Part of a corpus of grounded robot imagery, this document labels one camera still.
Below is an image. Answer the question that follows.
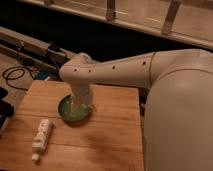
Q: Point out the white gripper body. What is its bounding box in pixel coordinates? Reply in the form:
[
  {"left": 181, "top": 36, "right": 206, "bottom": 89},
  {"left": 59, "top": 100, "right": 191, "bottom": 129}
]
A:
[{"left": 71, "top": 84, "right": 93, "bottom": 111}]

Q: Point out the white bottle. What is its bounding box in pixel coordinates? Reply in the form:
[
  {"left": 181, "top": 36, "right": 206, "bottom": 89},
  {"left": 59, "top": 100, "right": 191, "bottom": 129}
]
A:
[{"left": 32, "top": 119, "right": 53, "bottom": 163}]

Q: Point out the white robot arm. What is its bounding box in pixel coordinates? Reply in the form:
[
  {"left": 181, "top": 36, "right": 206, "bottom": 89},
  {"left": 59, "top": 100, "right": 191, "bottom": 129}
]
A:
[{"left": 59, "top": 49, "right": 213, "bottom": 171}]

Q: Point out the green ceramic bowl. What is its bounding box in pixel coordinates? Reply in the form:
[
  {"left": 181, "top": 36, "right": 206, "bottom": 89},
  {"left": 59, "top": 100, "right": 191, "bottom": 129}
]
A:
[{"left": 58, "top": 95, "right": 92, "bottom": 122}]

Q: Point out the blue object behind table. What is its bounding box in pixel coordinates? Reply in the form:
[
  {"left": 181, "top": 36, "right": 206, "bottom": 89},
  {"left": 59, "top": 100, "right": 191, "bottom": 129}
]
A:
[{"left": 34, "top": 71, "right": 50, "bottom": 80}]

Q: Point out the black device at left edge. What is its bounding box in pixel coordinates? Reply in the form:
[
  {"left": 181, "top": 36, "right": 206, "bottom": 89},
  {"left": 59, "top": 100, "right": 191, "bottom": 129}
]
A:
[{"left": 0, "top": 87, "right": 14, "bottom": 129}]

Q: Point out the black clamp on rail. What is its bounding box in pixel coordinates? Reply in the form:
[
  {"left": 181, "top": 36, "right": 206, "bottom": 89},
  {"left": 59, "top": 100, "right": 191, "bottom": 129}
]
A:
[{"left": 47, "top": 42, "right": 62, "bottom": 60}]

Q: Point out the black coiled cable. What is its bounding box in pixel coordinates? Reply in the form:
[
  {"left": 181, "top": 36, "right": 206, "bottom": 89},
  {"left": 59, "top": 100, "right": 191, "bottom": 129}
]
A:
[{"left": 2, "top": 65, "right": 34, "bottom": 91}]

